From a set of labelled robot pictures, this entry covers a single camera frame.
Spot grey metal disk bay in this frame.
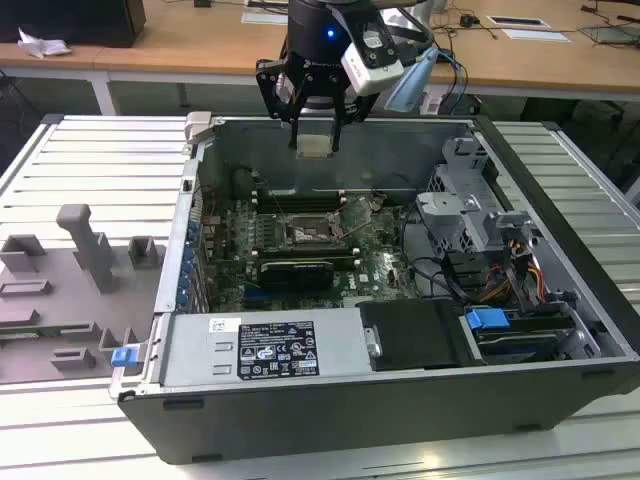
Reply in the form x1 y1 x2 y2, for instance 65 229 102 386
414 135 541 256

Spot yellow red wire bundle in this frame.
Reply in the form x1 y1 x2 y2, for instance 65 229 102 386
479 238 547 302

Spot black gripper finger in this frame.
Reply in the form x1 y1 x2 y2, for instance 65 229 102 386
255 57 302 151
331 93 377 152

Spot wooden desk white frame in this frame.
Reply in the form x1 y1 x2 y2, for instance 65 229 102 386
0 42 151 116
94 0 640 99

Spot open black PC case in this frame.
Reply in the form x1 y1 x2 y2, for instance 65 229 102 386
108 110 640 466

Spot grey parts rack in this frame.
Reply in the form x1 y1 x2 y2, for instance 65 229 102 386
0 202 169 386

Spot black computer box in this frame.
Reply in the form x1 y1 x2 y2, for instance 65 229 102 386
0 0 147 49

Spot green motherboard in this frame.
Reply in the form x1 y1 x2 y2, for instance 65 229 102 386
199 192 426 314

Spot transparent flat tray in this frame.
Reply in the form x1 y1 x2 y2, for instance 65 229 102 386
577 22 640 50

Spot grey power supply unit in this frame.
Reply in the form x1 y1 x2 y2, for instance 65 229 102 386
159 307 376 389

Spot thin blue cable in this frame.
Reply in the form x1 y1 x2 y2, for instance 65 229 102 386
433 45 469 117

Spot RAM slot white clips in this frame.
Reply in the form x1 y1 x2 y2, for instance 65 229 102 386
252 199 348 208
252 188 348 198
255 257 362 267
255 247 361 256

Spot hard disk drive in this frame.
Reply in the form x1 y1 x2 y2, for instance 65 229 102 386
474 324 564 364

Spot white framed desk grommet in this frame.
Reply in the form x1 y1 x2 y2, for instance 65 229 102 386
487 14 549 27
241 10 289 25

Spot silver square CPU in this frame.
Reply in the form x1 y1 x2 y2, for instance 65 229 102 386
295 132 335 160

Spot pale blue teach pendant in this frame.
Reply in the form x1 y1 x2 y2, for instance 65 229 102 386
383 47 440 114

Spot black graphics card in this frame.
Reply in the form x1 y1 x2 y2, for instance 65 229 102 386
258 258 335 292

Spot green RAM stick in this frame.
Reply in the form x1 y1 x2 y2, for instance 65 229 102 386
0 325 96 342

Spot black plastic shroud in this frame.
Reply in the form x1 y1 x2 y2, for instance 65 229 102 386
358 298 474 372

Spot blue disk carrier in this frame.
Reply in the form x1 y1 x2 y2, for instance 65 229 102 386
463 308 509 331

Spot black cable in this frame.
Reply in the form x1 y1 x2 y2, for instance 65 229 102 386
409 254 474 307

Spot CPU socket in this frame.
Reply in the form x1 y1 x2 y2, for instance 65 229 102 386
280 210 349 250

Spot crumpled white paper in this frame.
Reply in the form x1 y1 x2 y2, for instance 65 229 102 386
17 27 71 60

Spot blue case latch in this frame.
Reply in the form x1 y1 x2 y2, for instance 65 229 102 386
110 347 137 370

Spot white paper sheet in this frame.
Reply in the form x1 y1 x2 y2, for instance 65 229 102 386
502 28 575 43

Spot thin metal locking lever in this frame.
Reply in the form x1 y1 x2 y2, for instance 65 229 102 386
262 179 290 222

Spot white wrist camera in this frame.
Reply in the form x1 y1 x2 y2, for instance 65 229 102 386
341 29 405 95

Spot grey plastic case latch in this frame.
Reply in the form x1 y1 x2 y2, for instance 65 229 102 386
183 110 216 146

